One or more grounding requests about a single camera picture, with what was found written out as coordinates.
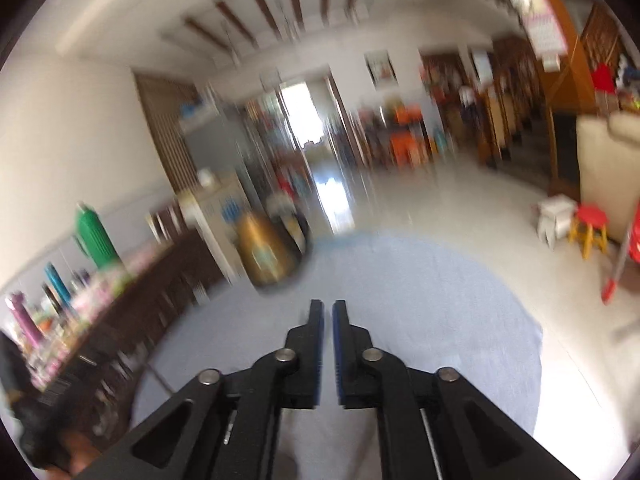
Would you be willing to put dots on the green thermos jug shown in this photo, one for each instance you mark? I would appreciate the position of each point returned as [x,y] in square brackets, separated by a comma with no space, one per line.
[97,235]

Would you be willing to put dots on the beige sofa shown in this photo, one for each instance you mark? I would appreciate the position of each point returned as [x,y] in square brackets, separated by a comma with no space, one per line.
[610,170]

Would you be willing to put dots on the red and white stick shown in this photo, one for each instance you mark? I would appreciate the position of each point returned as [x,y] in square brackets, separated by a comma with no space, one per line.
[615,270]

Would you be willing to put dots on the grey refrigerator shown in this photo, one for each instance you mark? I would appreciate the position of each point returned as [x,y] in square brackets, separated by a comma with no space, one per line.
[215,150]

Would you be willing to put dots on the small white wooden stool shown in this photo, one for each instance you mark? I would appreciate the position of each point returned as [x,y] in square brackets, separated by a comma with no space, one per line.
[555,210]

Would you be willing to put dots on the pink water bottle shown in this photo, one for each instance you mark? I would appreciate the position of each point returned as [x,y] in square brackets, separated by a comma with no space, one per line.
[22,320]

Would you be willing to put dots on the dark wooden chair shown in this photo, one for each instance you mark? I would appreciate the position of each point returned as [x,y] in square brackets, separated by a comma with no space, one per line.
[165,225]

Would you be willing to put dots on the person's left hand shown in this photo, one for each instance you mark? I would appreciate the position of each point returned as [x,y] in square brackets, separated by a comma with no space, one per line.
[82,452]

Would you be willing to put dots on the clutter of small sideboard things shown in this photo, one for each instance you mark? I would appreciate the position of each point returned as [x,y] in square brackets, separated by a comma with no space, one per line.
[75,310]

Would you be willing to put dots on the pink wall calendar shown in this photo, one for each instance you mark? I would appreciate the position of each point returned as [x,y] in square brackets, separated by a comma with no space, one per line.
[537,15]

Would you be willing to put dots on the orange carton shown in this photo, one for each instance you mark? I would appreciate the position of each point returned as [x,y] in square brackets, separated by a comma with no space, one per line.
[410,149]

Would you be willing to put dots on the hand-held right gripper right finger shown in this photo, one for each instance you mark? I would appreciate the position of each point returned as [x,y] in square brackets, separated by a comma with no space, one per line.
[339,350]

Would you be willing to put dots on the single thin wooden chopstick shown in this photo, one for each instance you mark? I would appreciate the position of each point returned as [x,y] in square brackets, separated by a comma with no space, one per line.
[160,379]

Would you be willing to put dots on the black slim bottle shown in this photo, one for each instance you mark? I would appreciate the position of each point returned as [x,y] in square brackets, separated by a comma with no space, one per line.
[49,300]

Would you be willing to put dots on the gold electric kettle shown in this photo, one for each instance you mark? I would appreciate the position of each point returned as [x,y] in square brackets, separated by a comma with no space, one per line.
[265,255]

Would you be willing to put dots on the red plastic chair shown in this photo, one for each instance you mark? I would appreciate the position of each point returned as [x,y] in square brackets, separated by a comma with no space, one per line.
[635,240]

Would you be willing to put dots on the white low cabinet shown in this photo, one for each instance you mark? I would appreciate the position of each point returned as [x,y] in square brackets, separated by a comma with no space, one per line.
[220,210]

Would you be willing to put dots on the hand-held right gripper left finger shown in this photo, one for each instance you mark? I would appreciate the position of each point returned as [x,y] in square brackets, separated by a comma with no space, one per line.
[320,350]

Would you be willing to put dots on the wooden staircase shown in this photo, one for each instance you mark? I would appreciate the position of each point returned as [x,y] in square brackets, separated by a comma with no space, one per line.
[530,110]

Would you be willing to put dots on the flat orange box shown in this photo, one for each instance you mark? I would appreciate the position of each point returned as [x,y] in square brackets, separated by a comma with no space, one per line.
[409,114]

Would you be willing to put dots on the red stool with yellow legs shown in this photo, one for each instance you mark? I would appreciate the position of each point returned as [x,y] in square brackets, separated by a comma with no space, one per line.
[590,217]

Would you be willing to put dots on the framed wall picture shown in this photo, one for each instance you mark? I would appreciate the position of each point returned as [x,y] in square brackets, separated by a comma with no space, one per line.
[381,69]

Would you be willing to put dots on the blue-grey tablecloth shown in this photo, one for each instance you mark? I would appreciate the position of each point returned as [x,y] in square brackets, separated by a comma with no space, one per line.
[425,320]

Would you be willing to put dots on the carved dark wooden sideboard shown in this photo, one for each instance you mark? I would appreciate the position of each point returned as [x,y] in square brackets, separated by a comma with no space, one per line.
[150,285]

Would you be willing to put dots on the teal water bottle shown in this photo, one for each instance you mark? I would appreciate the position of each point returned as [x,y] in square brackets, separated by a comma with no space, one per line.
[57,285]

